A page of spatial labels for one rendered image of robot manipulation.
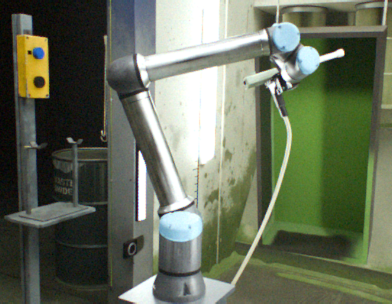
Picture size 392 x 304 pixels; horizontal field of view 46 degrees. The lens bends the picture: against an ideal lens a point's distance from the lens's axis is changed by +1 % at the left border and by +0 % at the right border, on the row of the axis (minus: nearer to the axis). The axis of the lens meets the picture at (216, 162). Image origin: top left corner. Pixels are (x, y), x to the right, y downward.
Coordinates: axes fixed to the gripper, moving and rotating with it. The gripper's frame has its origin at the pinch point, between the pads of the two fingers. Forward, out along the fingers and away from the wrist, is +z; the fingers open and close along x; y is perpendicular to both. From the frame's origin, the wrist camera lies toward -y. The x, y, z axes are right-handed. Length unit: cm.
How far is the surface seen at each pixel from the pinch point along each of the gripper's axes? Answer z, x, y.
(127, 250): 63, -81, 49
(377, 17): 84, 129, -31
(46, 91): 26, -90, -33
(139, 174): 59, -62, 14
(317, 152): 64, 40, 38
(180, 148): 89, -31, 6
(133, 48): 42, -44, -45
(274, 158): 81, 20, 33
